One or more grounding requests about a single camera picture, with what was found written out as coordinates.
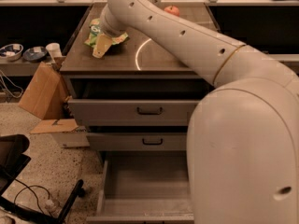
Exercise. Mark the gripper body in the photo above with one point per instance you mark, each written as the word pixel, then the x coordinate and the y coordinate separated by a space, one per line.
pixel 111 29

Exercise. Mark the green rice chip bag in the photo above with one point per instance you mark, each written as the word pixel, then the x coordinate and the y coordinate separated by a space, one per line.
pixel 94 27

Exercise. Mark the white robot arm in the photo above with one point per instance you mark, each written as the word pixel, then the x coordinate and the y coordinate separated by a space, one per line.
pixel 243 138

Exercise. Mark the grey drawer cabinet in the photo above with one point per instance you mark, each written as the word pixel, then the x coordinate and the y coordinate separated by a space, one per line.
pixel 136 69

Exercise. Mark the top grey drawer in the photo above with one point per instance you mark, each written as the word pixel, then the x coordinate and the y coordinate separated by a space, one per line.
pixel 88 112

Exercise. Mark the grey drawer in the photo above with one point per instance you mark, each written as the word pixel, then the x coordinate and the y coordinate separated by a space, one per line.
pixel 137 141
pixel 144 188
pixel 88 112

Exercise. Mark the middle grey drawer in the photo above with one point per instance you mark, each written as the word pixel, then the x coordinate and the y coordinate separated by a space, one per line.
pixel 137 141

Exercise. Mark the bottom grey drawer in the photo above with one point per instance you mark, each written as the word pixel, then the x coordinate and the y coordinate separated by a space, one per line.
pixel 144 188

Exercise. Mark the white paper cup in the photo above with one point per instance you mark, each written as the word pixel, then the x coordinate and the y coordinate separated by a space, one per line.
pixel 54 50

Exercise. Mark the blue patterned bowl right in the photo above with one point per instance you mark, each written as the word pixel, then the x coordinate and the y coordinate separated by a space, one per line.
pixel 35 54

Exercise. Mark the blue patterned bowl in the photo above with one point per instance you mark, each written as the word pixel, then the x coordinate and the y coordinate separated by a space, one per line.
pixel 11 52
pixel 35 54

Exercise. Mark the red apple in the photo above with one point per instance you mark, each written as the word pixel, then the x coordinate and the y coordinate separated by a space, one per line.
pixel 172 10

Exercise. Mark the brown cardboard box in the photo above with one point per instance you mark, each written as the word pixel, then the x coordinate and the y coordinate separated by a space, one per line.
pixel 45 98

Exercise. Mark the blue patterned bowl left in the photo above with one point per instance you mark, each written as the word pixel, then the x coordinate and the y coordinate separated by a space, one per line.
pixel 11 52

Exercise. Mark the white box under flap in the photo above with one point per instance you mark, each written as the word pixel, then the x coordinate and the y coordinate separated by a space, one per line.
pixel 75 138

